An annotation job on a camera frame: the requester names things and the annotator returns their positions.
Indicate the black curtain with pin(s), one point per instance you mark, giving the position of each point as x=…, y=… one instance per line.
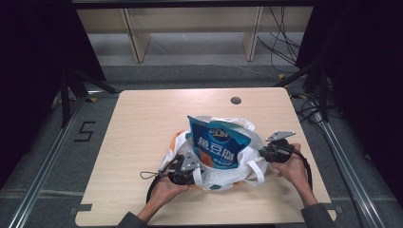
x=31, y=79
x=364, y=79

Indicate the person's right hand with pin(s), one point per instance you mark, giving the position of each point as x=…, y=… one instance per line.
x=293, y=172

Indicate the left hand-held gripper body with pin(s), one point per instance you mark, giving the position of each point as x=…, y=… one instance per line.
x=189, y=163

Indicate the person's left hand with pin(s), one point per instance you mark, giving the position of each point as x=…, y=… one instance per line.
x=166, y=191

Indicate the white tote bag orange green print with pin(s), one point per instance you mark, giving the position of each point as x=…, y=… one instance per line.
x=221, y=180

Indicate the grey round table grommet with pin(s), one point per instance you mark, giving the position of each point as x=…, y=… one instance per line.
x=236, y=100

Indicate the aluminium floor rail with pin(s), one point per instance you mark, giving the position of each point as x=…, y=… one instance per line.
x=351, y=177
x=41, y=177

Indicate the black metal stand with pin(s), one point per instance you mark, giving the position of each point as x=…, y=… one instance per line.
x=66, y=95
x=322, y=91

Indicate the blue snack packet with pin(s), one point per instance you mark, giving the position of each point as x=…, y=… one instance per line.
x=218, y=142

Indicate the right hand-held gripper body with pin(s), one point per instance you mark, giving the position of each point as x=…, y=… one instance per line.
x=278, y=148

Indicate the light wooden shelf unit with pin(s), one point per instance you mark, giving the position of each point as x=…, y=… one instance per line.
x=139, y=41

